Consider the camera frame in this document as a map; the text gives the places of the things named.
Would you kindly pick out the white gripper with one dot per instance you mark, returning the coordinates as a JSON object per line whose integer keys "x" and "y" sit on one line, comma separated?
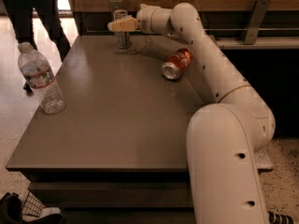
{"x": 144, "y": 20}

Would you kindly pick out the silver redbull can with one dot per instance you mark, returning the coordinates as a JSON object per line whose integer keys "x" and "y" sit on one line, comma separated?
{"x": 123, "y": 39}

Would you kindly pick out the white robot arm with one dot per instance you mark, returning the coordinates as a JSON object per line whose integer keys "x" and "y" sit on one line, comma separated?
{"x": 222, "y": 137}

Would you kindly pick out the red coca-cola can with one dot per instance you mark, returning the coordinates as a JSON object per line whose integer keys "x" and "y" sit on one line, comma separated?
{"x": 175, "y": 66}

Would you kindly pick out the clear plastic water bottle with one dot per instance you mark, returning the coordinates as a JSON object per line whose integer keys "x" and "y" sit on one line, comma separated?
{"x": 38, "y": 74}

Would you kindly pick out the person in black pants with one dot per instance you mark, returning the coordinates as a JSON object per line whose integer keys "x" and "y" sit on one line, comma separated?
{"x": 20, "y": 13}

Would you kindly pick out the grey cabinet with drawers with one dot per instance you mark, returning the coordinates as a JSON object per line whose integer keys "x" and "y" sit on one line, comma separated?
{"x": 121, "y": 141}

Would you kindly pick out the black white striped object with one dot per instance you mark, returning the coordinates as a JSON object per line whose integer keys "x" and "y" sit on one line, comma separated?
{"x": 279, "y": 219}

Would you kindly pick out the left metal wall bracket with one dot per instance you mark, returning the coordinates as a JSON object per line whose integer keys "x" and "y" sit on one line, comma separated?
{"x": 115, "y": 5}

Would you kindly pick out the metal wall bracket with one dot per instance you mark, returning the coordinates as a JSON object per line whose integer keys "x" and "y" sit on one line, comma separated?
{"x": 250, "y": 33}
{"x": 115, "y": 5}

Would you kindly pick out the right metal wall bracket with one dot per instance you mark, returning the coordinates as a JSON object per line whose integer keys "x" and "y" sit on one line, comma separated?
{"x": 250, "y": 33}

